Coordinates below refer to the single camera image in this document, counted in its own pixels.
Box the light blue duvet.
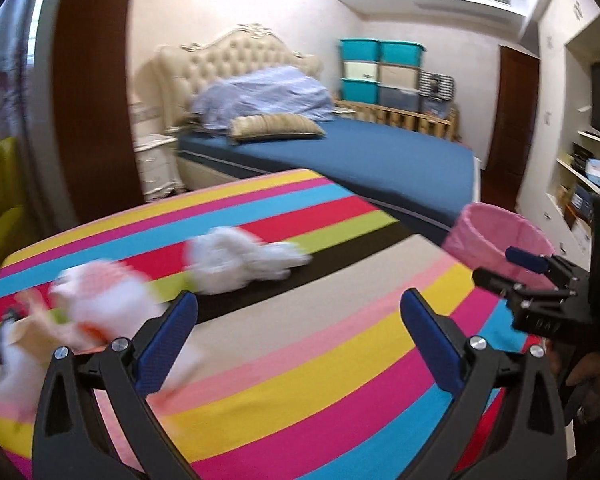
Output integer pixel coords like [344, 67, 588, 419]
[190, 65, 336, 133]

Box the pink waste bin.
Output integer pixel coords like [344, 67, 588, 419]
[441, 202, 558, 291]

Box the bed with blue sheet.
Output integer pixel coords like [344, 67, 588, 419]
[175, 112, 481, 241]

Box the white carved nightstand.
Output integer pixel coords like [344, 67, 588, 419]
[132, 135, 181, 198]

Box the brown wooden door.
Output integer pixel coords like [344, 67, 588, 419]
[485, 45, 541, 211]

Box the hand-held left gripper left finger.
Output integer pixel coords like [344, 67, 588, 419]
[31, 290, 201, 480]

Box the stack of plastic storage boxes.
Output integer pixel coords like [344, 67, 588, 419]
[337, 37, 426, 113]

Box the pink foam fruit net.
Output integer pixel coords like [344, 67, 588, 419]
[50, 259, 168, 351]

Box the yellow green sofa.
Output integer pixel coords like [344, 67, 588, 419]
[0, 137, 36, 281]

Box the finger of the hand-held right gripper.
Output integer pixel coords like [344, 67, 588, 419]
[472, 267, 527, 307]
[505, 246, 578, 286]

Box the wooden crib rail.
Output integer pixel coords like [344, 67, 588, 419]
[332, 99, 461, 141]

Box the brown wooden wardrobe panel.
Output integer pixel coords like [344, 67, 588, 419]
[54, 0, 146, 233]

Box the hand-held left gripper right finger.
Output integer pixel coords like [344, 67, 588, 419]
[400, 288, 568, 480]

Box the person's right hand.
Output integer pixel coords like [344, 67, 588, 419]
[545, 337, 600, 456]

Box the crumpled white plastic bag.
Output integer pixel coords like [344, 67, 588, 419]
[185, 226, 313, 296]

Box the white wall shelf unit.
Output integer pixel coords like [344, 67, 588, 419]
[545, 25, 600, 261]

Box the floral lace curtain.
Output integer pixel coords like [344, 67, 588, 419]
[0, 0, 36, 146]

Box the cream tufted bed headboard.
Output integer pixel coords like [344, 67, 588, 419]
[142, 23, 323, 126]

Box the gold striped pillow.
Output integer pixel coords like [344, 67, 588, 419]
[228, 114, 327, 141]

